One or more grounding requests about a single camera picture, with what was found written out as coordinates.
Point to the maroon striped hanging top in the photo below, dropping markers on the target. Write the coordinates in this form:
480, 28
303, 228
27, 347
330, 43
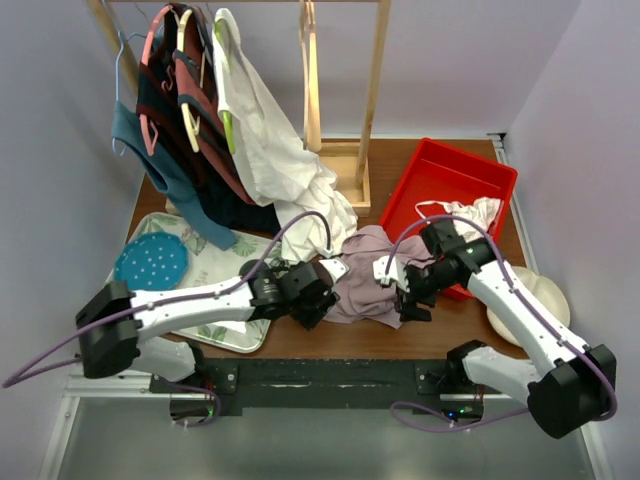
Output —
241, 213

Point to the cream plastic hanger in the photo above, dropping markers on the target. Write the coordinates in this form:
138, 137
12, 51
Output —
189, 62

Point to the cream divided plate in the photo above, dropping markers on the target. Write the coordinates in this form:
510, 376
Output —
545, 291

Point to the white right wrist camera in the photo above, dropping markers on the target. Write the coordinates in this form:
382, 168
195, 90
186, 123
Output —
388, 271

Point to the white crumpled garment in bin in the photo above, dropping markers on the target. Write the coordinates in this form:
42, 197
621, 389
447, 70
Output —
483, 211

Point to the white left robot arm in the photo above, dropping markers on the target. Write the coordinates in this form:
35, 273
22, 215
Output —
121, 329

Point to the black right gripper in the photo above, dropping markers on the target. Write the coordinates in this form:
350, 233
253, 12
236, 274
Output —
408, 301

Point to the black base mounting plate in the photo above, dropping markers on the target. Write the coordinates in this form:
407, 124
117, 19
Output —
251, 383

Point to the wooden clothes rack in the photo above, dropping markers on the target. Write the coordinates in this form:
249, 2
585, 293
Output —
349, 159

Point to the lilac tank top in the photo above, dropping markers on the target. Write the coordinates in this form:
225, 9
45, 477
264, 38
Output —
360, 295

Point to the green plastic hanger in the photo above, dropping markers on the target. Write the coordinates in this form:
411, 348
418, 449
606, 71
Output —
222, 51

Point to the grey mug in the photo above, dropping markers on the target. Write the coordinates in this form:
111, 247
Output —
247, 270

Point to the blue dotted plate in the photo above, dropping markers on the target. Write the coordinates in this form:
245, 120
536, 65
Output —
154, 261

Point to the red plastic bin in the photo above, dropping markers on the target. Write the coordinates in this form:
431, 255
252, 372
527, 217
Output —
437, 171

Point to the leaf patterned tray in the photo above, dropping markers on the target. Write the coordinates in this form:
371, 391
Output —
208, 264

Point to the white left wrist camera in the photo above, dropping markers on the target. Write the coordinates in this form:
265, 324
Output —
334, 269

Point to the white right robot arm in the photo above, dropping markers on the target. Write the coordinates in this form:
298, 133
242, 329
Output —
563, 384

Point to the teal hanging tank top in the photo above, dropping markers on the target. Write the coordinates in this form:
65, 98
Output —
189, 182

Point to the pink plastic hanger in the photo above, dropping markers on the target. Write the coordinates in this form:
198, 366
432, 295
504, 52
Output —
156, 78

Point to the white hanging shirt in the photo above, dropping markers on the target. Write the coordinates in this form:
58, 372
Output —
276, 170

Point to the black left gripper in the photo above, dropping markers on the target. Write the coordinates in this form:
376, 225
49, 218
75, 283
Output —
309, 318

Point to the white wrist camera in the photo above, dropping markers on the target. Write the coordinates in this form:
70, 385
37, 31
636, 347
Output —
334, 269
388, 271

